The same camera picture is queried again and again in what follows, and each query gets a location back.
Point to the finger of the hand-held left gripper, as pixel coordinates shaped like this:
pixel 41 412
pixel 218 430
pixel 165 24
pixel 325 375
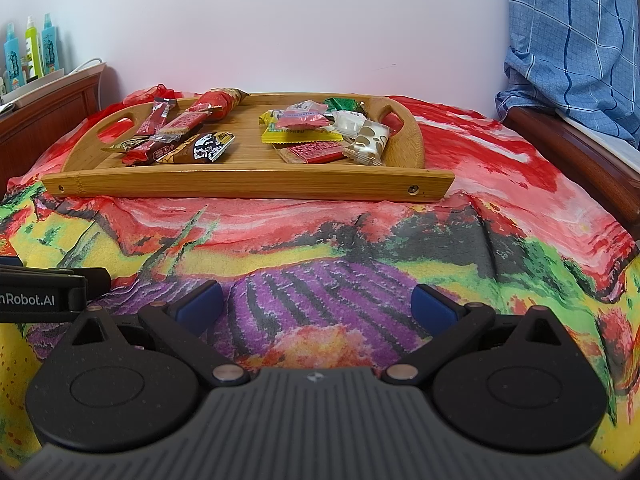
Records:
pixel 10 261
pixel 97 282

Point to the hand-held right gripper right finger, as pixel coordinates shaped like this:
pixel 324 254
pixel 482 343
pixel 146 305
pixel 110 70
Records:
pixel 435 306

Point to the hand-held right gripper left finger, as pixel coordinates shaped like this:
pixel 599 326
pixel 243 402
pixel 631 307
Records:
pixel 200 305

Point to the gold-ended dark red packet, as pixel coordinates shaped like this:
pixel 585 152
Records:
pixel 137 151

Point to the brown sunflower seed packet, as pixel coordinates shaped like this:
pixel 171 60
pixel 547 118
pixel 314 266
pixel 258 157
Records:
pixel 202 147

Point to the dark red bar packet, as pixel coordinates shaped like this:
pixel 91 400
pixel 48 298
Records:
pixel 157 117

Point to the brown white spotted packet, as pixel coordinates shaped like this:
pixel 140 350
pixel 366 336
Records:
pixel 367 142

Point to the red wafer packet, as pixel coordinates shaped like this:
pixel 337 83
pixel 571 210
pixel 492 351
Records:
pixel 312 151
pixel 182 125

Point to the yellow snack packet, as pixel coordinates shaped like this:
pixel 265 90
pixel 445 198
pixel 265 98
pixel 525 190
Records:
pixel 292 135

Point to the white candy packet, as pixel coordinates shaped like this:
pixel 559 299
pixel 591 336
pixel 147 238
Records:
pixel 348 124

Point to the red mixed nut packet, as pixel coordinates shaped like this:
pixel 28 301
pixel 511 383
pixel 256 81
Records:
pixel 220 102

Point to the pink snack packet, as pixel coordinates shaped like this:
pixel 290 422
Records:
pixel 300 120

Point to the green snack packet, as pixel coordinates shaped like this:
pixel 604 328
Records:
pixel 345 105

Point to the white and pink packet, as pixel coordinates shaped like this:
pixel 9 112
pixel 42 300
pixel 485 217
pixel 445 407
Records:
pixel 306 106

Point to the red printed landscape blanket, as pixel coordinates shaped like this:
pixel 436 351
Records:
pixel 320 240

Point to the wooden headboard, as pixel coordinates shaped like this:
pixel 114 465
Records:
pixel 40 130

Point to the white plastic tray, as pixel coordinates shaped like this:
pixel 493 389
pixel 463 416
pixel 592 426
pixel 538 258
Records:
pixel 35 85

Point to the white shelf board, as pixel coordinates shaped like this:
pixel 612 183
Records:
pixel 75 77

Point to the teal spray bottle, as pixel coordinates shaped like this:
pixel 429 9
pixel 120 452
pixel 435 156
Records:
pixel 13 60
pixel 50 47

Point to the wooden bed footboard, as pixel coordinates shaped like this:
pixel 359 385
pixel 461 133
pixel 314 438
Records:
pixel 575 160

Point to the yellow-green spray bottle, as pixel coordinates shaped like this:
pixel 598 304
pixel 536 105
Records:
pixel 33 50

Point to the blue checked cloth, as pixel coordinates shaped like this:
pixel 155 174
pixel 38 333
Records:
pixel 565 35

